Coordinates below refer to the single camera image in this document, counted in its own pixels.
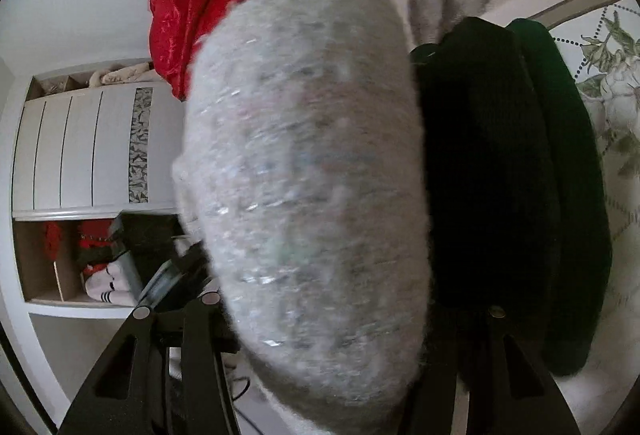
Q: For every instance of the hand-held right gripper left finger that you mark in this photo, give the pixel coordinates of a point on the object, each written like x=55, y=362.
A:
x=200, y=365

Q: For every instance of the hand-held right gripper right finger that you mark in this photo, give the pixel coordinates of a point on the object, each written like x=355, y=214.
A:
x=487, y=355

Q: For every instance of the white fuzzy sweater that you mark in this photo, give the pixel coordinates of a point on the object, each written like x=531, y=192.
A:
x=310, y=165

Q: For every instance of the white striped cloth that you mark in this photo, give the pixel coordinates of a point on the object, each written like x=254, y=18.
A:
x=107, y=287

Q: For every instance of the red cloth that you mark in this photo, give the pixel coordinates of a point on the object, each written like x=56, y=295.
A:
x=95, y=240

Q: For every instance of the dark green knit garment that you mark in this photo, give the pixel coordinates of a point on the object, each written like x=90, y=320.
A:
x=575, y=195

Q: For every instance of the black knit garment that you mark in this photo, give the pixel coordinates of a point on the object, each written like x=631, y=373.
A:
x=480, y=165

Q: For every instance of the white wardrobe cabinet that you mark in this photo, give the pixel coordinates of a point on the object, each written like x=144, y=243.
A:
x=80, y=150

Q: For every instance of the beige cloth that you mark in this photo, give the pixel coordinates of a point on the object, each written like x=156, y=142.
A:
x=125, y=76

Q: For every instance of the red garment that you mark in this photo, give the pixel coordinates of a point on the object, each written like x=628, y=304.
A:
x=195, y=5

